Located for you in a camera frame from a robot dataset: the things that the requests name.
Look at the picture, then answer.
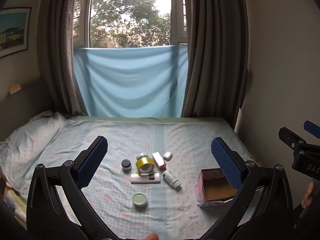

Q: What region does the round tin green lid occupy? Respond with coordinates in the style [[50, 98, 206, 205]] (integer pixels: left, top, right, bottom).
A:
[[132, 192, 148, 207]]

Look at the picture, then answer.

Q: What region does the framed wall poster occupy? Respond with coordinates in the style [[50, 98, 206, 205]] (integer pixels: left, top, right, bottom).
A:
[[0, 7, 32, 59]]

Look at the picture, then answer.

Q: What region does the yellow tape roll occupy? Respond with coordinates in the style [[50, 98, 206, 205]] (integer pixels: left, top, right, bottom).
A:
[[136, 154, 154, 173]]

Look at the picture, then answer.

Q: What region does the checked floral bedsheet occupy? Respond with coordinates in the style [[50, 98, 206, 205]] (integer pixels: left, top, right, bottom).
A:
[[0, 116, 255, 240]]

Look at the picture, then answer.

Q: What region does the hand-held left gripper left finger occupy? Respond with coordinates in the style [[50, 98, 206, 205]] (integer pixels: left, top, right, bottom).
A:
[[26, 135, 118, 240]]

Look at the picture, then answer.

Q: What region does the pink and white carton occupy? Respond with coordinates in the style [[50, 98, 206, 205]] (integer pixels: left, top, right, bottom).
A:
[[151, 152, 167, 171]]

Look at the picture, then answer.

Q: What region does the pale blue pillow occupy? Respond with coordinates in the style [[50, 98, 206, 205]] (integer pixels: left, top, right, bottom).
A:
[[0, 111, 67, 197]]

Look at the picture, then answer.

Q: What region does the white remote control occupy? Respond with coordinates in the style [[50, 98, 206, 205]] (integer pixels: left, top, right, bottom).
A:
[[130, 173, 161, 184]]

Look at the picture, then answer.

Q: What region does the pink cardboard box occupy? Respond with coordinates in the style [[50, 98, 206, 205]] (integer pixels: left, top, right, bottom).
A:
[[196, 168, 240, 208]]

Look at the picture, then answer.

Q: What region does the grey-brown curtain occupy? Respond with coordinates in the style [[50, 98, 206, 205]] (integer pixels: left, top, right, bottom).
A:
[[180, 0, 251, 130], [37, 0, 95, 116]]

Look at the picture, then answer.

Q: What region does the window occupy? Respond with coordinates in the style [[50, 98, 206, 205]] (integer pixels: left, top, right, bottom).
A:
[[73, 0, 189, 49]]

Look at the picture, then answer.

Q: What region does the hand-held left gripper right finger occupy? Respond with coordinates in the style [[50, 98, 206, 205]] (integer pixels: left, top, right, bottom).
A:
[[205, 137, 294, 240]]

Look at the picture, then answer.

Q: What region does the white bottle green label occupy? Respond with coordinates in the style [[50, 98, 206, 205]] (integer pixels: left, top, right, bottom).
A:
[[162, 170, 182, 188]]

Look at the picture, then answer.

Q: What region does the yellow object on headboard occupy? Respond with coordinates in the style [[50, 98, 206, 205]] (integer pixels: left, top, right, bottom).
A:
[[9, 82, 22, 96]]

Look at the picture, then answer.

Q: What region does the person's right hand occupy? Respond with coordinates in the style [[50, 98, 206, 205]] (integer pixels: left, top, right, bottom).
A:
[[301, 179, 316, 209]]

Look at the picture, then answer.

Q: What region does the light blue hanging cloth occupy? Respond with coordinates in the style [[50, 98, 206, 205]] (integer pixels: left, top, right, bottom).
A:
[[73, 44, 189, 118]]

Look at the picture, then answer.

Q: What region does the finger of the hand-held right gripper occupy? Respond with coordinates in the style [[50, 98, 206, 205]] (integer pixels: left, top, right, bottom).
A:
[[303, 120, 320, 139], [278, 127, 307, 153]]

